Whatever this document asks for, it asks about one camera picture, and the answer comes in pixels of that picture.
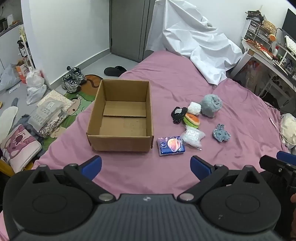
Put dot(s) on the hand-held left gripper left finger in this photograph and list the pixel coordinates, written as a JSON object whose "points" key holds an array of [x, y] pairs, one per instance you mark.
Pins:
{"points": [[92, 165]]}

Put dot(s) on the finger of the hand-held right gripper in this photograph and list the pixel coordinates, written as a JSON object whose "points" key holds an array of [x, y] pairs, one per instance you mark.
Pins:
{"points": [[286, 155], [269, 163]]}

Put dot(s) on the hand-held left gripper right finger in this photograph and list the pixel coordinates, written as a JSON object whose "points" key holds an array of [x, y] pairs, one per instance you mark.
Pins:
{"points": [[198, 166]]}

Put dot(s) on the clear bag of bubble wrap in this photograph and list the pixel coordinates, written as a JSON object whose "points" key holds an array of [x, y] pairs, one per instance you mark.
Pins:
{"points": [[190, 136]]}

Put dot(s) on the blue tissue pack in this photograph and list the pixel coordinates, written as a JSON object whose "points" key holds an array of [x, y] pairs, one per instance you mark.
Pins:
{"points": [[170, 146]]}

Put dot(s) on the blue-grey knitted toy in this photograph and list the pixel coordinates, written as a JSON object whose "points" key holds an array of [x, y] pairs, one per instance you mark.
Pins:
{"points": [[220, 134]]}

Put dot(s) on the orange burger plush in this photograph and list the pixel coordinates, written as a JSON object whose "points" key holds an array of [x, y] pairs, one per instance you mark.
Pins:
{"points": [[192, 120]]}

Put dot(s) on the brown cardboard box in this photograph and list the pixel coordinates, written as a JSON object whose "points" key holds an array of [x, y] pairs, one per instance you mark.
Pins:
{"points": [[124, 125]]}

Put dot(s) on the white soft ball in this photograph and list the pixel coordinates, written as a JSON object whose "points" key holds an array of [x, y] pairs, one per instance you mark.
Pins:
{"points": [[194, 107]]}

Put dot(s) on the person's right hand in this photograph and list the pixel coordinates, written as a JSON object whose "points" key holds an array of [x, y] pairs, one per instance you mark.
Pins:
{"points": [[293, 198]]}

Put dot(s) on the cream cloth bundle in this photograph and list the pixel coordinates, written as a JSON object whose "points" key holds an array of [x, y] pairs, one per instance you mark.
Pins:
{"points": [[289, 129]]}

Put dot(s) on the beige paper cutout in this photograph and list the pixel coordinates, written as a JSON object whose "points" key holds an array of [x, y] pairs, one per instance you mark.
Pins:
{"points": [[55, 133]]}

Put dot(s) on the leopard pattern bedding package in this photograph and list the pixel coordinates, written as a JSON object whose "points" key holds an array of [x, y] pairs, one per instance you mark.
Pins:
{"points": [[54, 126]]}

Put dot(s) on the black knitted toy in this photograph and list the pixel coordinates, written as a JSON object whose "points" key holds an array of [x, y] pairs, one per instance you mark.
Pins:
{"points": [[177, 113]]}

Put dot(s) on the grey fluffy plush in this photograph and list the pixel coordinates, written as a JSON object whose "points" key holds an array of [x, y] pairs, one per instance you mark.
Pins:
{"points": [[210, 105]]}

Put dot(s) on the grey clear bedding package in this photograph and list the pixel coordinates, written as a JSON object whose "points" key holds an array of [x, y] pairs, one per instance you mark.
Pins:
{"points": [[46, 113]]}

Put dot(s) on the pink cartoon laptop sleeve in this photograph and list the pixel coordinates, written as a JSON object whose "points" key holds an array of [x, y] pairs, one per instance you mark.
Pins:
{"points": [[19, 146]]}

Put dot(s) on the cartoon floor mat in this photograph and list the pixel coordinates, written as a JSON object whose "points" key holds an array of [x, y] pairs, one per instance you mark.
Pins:
{"points": [[89, 89]]}

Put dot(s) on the beige dotted bedding package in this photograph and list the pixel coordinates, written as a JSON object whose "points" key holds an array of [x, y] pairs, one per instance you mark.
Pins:
{"points": [[56, 96]]}

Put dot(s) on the blue-grey fuzzy rug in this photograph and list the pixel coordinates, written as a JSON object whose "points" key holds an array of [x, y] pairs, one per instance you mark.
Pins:
{"points": [[25, 120]]}

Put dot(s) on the grey sneaker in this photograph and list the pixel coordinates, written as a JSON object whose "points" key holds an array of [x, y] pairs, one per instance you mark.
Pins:
{"points": [[70, 83], [78, 75]]}

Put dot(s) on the yellow stool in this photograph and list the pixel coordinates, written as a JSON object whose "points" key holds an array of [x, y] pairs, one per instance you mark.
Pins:
{"points": [[7, 168]]}

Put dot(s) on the brown paper bag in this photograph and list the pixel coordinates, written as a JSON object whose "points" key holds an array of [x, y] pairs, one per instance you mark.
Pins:
{"points": [[253, 73]]}

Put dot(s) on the pink bed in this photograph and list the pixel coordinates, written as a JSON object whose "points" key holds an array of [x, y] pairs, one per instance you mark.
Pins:
{"points": [[173, 76]]}

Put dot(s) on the cream long cushion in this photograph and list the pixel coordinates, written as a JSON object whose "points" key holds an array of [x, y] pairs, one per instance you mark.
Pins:
{"points": [[8, 120]]}

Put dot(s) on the black slipper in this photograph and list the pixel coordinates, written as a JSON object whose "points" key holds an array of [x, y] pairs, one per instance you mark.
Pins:
{"points": [[114, 70]]}

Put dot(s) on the grey sock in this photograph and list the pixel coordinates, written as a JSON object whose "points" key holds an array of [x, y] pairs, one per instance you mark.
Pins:
{"points": [[14, 101]]}

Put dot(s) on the white desk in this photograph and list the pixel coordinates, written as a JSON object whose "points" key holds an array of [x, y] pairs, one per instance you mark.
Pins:
{"points": [[248, 54]]}

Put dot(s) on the white paper slip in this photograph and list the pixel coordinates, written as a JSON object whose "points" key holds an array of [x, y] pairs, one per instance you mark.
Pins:
{"points": [[15, 88]]}

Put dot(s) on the white keyboard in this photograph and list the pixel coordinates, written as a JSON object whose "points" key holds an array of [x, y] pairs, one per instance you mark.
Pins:
{"points": [[291, 44]]}

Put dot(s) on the orange cardboard box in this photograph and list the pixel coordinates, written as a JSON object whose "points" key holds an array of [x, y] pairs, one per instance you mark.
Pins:
{"points": [[22, 70]]}

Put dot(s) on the grey plastic bag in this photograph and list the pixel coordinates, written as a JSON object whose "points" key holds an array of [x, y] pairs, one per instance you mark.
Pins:
{"points": [[9, 77]]}

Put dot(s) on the grey drawer organizer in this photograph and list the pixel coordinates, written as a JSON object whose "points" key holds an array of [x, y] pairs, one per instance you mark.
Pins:
{"points": [[254, 30]]}

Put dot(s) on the white pole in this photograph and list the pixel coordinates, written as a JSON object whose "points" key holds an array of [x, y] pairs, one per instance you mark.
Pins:
{"points": [[27, 53]]}

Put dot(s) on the woven basket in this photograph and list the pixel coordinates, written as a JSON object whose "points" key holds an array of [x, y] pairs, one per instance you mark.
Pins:
{"points": [[269, 26]]}

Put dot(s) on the black monitor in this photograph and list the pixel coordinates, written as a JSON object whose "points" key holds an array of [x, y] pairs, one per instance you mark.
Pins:
{"points": [[290, 23]]}

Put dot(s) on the white plastic sheet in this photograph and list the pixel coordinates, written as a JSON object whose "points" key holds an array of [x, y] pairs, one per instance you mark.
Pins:
{"points": [[185, 34]]}

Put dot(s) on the black bottle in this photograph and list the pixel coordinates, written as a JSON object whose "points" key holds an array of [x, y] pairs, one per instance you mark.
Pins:
{"points": [[22, 48]]}

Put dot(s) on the grey door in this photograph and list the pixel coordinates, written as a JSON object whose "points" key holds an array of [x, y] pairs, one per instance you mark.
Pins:
{"points": [[129, 27]]}

